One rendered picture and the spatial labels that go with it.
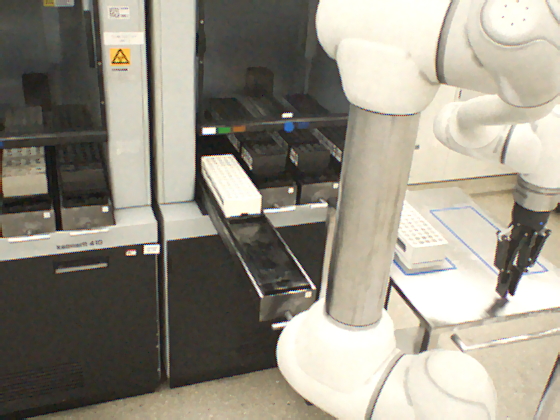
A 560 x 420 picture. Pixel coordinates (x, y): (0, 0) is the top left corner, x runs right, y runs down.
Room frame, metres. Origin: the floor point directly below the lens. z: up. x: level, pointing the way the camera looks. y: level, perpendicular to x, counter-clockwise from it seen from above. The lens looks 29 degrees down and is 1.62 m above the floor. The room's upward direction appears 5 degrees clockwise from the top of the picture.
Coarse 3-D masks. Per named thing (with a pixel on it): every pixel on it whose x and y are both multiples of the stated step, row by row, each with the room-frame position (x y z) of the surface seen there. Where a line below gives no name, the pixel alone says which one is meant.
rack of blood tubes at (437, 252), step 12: (408, 204) 1.45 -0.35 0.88; (408, 216) 1.39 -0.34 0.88; (420, 216) 1.39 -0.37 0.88; (408, 228) 1.32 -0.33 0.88; (420, 228) 1.32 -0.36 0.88; (432, 228) 1.33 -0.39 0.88; (408, 240) 1.26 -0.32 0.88; (420, 240) 1.26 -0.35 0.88; (432, 240) 1.27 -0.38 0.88; (444, 240) 1.27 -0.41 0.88; (396, 252) 1.29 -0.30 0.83; (408, 252) 1.24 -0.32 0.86; (420, 252) 1.23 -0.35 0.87; (432, 252) 1.24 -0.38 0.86; (444, 252) 1.26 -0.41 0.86; (408, 264) 1.23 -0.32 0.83; (420, 264) 1.23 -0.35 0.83; (432, 264) 1.25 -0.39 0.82
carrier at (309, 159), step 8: (296, 152) 1.76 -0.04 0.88; (304, 152) 1.75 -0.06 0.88; (312, 152) 1.76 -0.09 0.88; (320, 152) 1.77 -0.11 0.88; (328, 152) 1.78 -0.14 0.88; (296, 160) 1.75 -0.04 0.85; (304, 160) 1.75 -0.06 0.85; (312, 160) 1.76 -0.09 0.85; (320, 160) 1.77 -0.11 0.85; (328, 160) 1.78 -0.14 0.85; (304, 168) 1.75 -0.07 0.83; (312, 168) 1.76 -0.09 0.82; (320, 168) 1.77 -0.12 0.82
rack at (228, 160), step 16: (208, 160) 1.67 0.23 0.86; (224, 160) 1.68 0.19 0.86; (208, 176) 1.65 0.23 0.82; (224, 176) 1.57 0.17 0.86; (240, 176) 1.57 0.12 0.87; (224, 192) 1.47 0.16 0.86; (240, 192) 1.47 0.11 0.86; (256, 192) 1.48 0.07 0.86; (224, 208) 1.43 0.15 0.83; (240, 208) 1.43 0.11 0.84; (256, 208) 1.44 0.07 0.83
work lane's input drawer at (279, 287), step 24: (216, 216) 1.44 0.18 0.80; (240, 216) 1.42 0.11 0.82; (264, 216) 1.43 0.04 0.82; (240, 240) 1.32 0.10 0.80; (264, 240) 1.33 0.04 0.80; (240, 264) 1.23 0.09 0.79; (264, 264) 1.22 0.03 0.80; (288, 264) 1.23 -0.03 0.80; (264, 288) 1.10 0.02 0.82; (288, 288) 1.11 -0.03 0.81; (312, 288) 1.13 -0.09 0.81; (264, 312) 1.08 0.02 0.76; (288, 312) 1.10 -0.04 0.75
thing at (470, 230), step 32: (416, 192) 1.66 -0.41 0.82; (448, 192) 1.67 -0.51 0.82; (448, 224) 1.47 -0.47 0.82; (480, 224) 1.48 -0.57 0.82; (448, 256) 1.30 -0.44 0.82; (480, 256) 1.31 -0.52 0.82; (544, 256) 1.34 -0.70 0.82; (320, 288) 1.54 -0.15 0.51; (416, 288) 1.15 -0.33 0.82; (448, 288) 1.16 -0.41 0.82; (480, 288) 1.17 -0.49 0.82; (544, 288) 1.19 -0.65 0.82; (448, 320) 1.04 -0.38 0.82; (480, 320) 1.05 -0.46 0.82; (512, 320) 1.08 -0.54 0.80; (416, 352) 1.55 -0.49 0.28; (544, 416) 1.16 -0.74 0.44
